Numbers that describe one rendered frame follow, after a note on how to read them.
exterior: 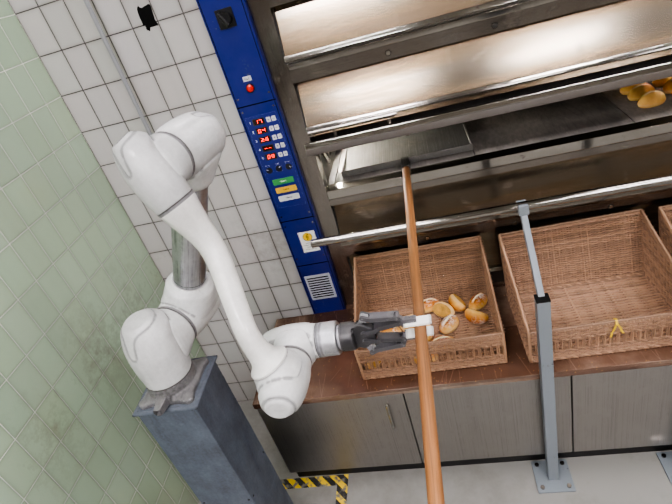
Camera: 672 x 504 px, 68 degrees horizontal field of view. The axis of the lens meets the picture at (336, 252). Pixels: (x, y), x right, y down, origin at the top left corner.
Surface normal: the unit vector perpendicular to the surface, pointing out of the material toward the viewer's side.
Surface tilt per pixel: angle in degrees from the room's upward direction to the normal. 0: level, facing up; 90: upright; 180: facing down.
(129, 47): 90
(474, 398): 90
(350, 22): 70
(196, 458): 90
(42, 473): 90
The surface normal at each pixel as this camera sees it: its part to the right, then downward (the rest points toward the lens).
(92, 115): -0.09, 0.55
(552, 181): -0.18, 0.25
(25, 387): 0.96, -0.17
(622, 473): -0.26, -0.81
